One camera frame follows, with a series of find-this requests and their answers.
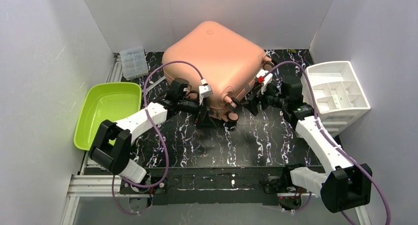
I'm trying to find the pink hard shell suitcase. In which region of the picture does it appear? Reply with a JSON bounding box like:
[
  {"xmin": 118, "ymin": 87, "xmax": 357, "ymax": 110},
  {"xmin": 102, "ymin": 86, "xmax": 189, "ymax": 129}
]
[{"xmin": 162, "ymin": 21, "xmax": 272, "ymax": 122}]

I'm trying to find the white divided organizer box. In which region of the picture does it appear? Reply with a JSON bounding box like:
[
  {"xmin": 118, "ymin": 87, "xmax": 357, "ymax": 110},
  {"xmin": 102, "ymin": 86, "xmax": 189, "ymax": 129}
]
[{"xmin": 301, "ymin": 61, "xmax": 371, "ymax": 137}]

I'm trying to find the lime green plastic basin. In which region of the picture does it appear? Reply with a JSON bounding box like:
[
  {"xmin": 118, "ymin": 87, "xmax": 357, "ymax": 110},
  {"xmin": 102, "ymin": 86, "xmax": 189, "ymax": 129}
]
[{"xmin": 73, "ymin": 82, "xmax": 142, "ymax": 151}]

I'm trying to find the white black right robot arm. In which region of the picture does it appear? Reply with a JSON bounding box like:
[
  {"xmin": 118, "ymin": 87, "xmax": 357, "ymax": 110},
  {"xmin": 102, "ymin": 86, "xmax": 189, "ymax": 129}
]
[{"xmin": 243, "ymin": 82, "xmax": 372, "ymax": 213}]

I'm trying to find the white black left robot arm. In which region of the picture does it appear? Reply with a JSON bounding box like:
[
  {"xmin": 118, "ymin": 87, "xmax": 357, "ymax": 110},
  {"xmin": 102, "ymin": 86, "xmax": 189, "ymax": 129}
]
[{"xmin": 89, "ymin": 78, "xmax": 213, "ymax": 187}]

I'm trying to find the clear screw assortment box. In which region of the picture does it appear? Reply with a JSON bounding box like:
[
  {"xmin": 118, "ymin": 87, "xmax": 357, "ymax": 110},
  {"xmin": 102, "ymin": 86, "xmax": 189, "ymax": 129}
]
[{"xmin": 120, "ymin": 46, "xmax": 149, "ymax": 80}]

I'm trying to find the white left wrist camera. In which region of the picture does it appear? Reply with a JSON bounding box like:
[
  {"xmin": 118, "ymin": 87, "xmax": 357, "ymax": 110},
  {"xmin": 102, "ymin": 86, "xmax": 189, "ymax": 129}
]
[{"xmin": 198, "ymin": 84, "xmax": 213, "ymax": 105}]

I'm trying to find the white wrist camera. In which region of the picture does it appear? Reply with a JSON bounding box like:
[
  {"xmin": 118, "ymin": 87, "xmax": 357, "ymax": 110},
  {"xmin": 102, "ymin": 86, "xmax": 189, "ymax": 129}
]
[
  {"xmin": 255, "ymin": 69, "xmax": 273, "ymax": 94},
  {"xmin": 198, "ymin": 84, "xmax": 213, "ymax": 105}
]

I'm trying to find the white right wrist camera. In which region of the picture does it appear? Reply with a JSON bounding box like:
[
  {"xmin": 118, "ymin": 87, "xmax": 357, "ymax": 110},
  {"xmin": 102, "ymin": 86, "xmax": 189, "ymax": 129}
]
[{"xmin": 255, "ymin": 69, "xmax": 273, "ymax": 94}]

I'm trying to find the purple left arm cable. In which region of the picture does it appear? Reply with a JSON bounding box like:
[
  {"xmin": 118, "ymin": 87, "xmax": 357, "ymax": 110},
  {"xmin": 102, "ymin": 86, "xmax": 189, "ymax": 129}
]
[{"xmin": 111, "ymin": 60, "xmax": 205, "ymax": 216}]

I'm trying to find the aluminium base frame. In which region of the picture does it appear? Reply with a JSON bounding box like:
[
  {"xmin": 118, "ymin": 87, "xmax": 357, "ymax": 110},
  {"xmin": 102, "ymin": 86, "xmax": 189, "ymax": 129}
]
[{"xmin": 60, "ymin": 53, "xmax": 373, "ymax": 225}]

